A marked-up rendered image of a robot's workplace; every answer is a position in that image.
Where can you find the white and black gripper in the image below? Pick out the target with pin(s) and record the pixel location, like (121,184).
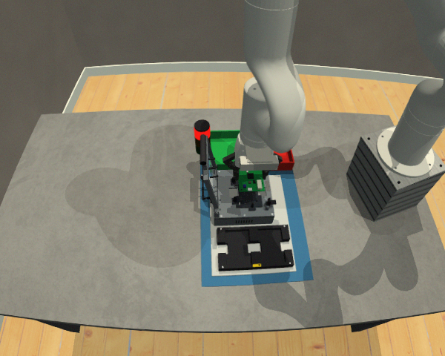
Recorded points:
(239,150)

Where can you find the green circuit board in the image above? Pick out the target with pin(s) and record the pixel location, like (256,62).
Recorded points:
(251,181)

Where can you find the red bin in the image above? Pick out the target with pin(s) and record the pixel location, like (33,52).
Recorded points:
(288,162)

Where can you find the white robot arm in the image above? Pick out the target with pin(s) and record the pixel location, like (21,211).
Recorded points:
(268,31)

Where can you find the green open bin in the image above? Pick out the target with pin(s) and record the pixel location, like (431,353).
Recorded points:
(222,144)

